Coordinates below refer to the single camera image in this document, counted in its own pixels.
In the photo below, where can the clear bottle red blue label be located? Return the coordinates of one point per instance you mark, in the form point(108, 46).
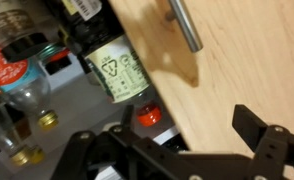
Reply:
point(17, 80)

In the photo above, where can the light wooden cabinet door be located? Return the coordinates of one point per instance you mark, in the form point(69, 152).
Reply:
point(253, 76)

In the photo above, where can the clear bottle gold cap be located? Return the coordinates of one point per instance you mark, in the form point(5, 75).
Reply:
point(7, 140)

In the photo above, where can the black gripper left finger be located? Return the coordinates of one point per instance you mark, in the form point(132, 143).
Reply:
point(120, 150)

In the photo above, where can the soy sauce bottle orange cap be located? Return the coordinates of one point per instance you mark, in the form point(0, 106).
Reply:
point(120, 70)

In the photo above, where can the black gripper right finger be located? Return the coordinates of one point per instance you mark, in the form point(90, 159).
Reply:
point(273, 146)

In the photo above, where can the jar with black lid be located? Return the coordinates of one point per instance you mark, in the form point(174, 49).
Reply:
point(10, 23)

